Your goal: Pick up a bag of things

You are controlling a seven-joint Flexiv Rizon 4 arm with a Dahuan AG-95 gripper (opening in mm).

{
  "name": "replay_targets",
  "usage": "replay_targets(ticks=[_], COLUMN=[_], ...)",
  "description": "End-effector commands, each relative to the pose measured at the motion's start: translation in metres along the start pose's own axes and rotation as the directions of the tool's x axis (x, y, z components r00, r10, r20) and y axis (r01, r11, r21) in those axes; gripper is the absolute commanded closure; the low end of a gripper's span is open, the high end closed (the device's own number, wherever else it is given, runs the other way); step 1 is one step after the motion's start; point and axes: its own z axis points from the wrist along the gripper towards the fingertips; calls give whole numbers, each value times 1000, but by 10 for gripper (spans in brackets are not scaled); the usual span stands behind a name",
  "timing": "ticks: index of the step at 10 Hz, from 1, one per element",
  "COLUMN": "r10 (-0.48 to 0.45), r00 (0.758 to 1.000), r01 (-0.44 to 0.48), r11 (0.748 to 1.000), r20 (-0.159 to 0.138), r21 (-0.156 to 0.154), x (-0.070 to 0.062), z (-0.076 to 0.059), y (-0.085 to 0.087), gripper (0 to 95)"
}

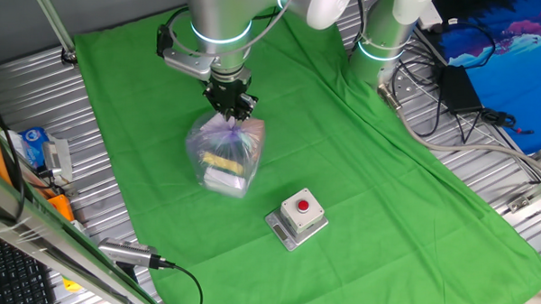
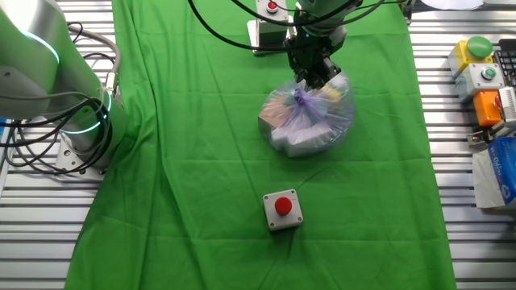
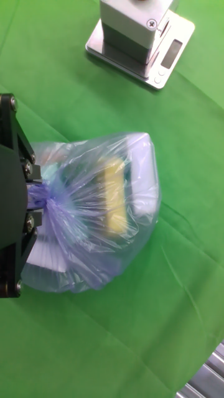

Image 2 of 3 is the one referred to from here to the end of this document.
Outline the black base cable bundle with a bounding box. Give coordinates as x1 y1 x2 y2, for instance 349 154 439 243
0 90 114 176

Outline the yellow box green button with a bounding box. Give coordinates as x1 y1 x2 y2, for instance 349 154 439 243
447 35 494 80

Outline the aluminium corner bracket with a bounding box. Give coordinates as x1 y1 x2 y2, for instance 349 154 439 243
466 120 511 147

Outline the grey conduit hose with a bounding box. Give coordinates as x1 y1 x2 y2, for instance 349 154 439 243
66 22 122 96

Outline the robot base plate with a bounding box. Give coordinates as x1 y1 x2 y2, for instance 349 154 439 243
54 136 106 182

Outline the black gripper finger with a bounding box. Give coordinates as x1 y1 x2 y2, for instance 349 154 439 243
316 59 342 90
296 64 318 90

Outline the blue tissue pack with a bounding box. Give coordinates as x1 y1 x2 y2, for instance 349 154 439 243
472 136 516 209

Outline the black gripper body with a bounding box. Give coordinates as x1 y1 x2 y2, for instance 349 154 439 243
286 27 348 68

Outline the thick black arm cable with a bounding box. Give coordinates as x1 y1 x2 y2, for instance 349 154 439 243
186 0 299 52

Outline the orange box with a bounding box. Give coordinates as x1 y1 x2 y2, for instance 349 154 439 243
472 89 504 128

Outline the silver depth camera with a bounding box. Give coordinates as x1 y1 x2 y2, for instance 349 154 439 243
498 86 516 129

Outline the grey red-button box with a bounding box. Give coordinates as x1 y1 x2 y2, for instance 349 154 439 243
262 188 304 232
256 0 290 45

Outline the grey box green button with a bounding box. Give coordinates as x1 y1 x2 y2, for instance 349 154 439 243
455 62 506 104

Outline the clear plastic bag with items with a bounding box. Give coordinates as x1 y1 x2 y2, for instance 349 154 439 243
257 72 356 159

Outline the black keyboard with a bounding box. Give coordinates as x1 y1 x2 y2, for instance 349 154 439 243
493 38 516 88

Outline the yellow sponge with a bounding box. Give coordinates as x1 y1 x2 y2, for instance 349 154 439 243
321 82 344 102

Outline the green cloth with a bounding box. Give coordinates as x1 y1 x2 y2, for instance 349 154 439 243
64 0 459 290

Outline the grey box red button rear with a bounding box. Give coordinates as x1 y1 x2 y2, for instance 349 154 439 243
246 19 298 56

